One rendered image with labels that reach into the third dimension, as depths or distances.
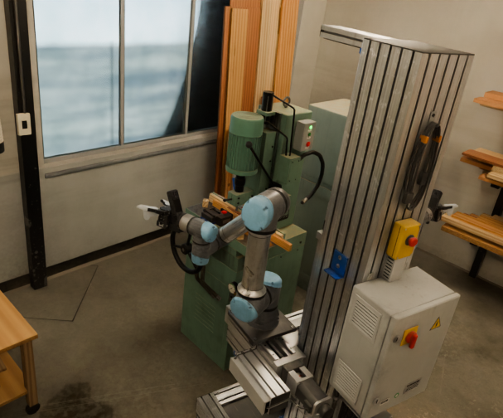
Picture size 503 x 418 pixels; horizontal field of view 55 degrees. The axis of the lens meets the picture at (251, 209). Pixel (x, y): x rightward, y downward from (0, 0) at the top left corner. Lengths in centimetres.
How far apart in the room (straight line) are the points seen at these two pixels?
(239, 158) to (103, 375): 147
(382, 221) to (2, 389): 203
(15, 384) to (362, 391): 175
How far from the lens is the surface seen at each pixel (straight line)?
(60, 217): 368
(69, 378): 309
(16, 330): 262
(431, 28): 459
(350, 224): 179
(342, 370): 196
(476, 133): 448
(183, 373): 307
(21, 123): 320
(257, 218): 172
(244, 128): 250
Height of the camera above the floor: 218
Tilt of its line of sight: 26 degrees down
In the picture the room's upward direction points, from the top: 8 degrees clockwise
